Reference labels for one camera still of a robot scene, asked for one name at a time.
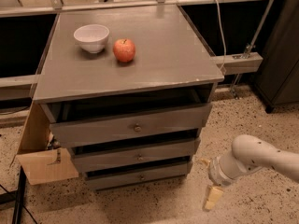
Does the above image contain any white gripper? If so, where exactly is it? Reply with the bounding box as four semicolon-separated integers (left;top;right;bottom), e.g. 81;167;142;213
200;158;234;210

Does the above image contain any grey bottom drawer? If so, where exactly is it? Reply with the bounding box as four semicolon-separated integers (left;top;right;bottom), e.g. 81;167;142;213
85;159;192;190

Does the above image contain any grey drawer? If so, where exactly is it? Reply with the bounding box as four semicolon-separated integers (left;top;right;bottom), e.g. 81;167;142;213
85;159;192;190
72;138;200;173
50;104;211;147

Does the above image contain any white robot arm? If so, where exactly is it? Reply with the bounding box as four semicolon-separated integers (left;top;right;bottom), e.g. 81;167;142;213
201;134;299;211

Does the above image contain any grey middle drawer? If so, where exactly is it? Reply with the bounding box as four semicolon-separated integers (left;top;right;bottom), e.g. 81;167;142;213
72;138;200;173

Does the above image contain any grey wooden drawer cabinet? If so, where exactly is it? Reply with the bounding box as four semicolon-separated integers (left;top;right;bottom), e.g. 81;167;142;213
34;6;223;179

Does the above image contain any grey top drawer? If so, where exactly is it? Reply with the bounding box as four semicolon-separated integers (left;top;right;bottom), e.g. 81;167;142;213
50;104;211;147

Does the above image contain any dark cabinet at right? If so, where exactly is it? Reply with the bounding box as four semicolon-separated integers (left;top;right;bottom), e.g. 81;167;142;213
253;0;299;113

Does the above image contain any diagonal metal rod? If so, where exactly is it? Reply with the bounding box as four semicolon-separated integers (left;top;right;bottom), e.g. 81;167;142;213
229;0;281;99

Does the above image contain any red apple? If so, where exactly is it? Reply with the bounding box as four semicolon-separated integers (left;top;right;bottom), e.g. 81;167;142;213
113;38;135;63

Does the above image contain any light wooden side panel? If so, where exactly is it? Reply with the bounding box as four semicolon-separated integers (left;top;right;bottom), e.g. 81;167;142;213
16;104;78;185

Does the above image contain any white ceramic bowl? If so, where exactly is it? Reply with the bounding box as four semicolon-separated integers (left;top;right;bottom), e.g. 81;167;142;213
73;24;110;53

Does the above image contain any black stand leg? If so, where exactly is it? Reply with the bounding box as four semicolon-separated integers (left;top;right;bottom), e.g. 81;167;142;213
0;168;26;224

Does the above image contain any grey hanging cable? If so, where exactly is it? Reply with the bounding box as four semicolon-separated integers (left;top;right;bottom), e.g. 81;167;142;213
202;0;228;73

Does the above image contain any metal frame rail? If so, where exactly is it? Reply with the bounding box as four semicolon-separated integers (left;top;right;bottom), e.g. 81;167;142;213
0;52;263;102

